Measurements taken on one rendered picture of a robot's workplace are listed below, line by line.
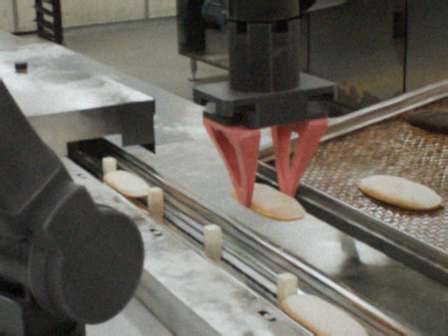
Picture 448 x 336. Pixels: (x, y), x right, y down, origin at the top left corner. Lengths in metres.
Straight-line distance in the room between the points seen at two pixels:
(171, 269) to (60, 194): 0.27
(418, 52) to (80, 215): 3.49
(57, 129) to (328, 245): 0.39
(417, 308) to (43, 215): 0.40
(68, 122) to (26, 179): 0.63
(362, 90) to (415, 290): 3.49
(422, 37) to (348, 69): 0.54
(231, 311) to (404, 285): 0.22
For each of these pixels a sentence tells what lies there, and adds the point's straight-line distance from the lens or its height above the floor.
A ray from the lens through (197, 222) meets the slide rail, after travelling 1.03.
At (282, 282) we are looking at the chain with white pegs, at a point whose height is 0.87.
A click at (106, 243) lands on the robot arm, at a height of 0.97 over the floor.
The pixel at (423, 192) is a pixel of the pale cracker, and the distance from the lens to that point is 0.93.
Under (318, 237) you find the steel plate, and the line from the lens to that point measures 1.07.
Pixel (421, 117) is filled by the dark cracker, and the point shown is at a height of 0.93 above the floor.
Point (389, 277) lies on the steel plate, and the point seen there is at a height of 0.82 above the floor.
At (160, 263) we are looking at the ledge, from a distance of 0.89.
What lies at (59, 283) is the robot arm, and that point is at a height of 0.95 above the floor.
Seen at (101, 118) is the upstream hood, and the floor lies 0.90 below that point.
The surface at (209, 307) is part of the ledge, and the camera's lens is 0.80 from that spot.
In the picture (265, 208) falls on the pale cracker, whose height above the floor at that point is 0.93.
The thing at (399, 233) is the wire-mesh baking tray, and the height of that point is 0.90.
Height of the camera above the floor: 1.19
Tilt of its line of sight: 18 degrees down
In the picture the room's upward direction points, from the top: 3 degrees counter-clockwise
